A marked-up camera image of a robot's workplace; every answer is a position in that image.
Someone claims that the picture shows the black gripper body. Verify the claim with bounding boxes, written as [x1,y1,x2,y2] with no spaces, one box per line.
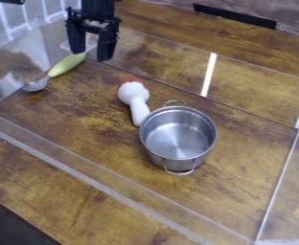
[67,0,121,34]

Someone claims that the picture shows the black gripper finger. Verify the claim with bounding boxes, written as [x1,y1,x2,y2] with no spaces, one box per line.
[67,22,85,54]
[97,33,119,61]

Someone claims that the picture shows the clear acrylic enclosure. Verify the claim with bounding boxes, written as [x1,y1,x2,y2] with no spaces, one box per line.
[0,0,299,245]

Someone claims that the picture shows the small steel pot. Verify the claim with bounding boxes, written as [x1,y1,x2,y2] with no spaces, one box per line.
[139,100,219,176]

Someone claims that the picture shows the green handled metal spoon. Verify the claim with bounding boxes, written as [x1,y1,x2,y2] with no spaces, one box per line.
[23,53,85,92]

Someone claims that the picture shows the white red toy mushroom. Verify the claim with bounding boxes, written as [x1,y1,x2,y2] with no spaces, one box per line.
[117,78,151,126]

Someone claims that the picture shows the black strip on table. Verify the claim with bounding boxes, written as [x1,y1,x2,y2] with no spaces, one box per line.
[194,3,278,30]

